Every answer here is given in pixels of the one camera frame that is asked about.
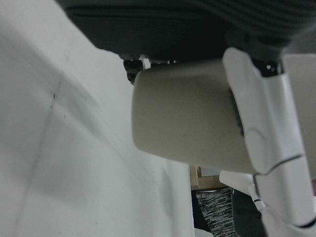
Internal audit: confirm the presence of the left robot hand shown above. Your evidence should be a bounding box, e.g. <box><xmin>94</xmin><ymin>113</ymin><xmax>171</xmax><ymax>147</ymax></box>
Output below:
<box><xmin>56</xmin><ymin>0</ymin><xmax>316</xmax><ymax>237</ymax></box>

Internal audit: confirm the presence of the beige paper cup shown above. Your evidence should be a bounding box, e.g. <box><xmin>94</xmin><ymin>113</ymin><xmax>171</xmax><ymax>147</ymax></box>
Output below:
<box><xmin>130</xmin><ymin>54</ymin><xmax>316</xmax><ymax>180</ymax></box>

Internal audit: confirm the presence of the grey patterned fabric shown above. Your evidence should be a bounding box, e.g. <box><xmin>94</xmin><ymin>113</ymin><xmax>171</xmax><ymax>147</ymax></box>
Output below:
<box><xmin>192</xmin><ymin>188</ymin><xmax>235</xmax><ymax>237</ymax></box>

